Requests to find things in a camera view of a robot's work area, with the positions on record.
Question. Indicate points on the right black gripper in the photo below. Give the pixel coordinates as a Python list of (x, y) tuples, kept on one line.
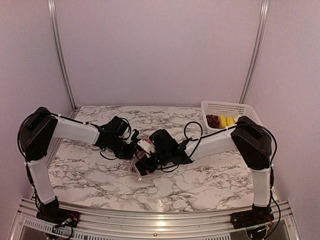
[(140, 164)]

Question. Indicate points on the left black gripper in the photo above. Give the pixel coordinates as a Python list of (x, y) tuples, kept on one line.
[(129, 155)]

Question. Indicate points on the clear zip top bag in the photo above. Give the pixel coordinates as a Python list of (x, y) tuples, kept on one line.
[(132, 166)]

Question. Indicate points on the purple fake grapes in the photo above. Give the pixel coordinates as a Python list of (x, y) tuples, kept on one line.
[(213, 121)]

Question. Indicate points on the yellow fake corn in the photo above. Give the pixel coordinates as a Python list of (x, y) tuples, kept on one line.
[(222, 121)]

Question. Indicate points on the pale green fake cabbage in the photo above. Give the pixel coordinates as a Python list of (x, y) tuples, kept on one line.
[(236, 118)]

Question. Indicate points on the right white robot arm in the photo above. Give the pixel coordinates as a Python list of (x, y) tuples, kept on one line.
[(253, 141)]

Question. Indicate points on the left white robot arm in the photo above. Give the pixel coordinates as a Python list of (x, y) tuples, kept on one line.
[(42, 129)]

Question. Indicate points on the white plastic basket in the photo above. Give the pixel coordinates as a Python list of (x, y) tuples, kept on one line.
[(216, 108)]

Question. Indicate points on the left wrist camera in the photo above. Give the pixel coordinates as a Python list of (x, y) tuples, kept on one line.
[(134, 137)]

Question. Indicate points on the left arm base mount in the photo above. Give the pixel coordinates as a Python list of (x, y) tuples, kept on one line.
[(60, 217)]

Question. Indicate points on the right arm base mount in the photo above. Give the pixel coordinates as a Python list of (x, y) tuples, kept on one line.
[(251, 220)]

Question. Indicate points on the front aluminium rail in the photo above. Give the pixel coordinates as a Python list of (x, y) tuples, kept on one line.
[(108, 224)]

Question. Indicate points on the left aluminium frame post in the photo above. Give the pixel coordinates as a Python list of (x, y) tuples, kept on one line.
[(59, 52)]

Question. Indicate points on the aluminium frame post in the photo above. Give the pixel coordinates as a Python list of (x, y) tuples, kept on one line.
[(261, 27), (59, 52)]

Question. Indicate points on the right aluminium frame post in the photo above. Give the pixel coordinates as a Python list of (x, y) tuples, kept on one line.
[(261, 27)]

